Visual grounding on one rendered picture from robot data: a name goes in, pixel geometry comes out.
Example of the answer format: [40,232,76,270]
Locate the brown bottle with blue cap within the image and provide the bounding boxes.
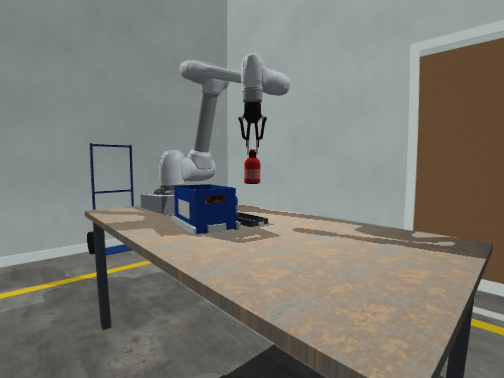
[213,195,226,203]

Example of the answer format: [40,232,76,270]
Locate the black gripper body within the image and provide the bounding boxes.
[243,101,262,124]

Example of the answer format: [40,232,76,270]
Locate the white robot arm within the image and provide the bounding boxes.
[153,54,290,195]

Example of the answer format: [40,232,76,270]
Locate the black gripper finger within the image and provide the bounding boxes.
[254,115,267,155]
[238,115,251,155]

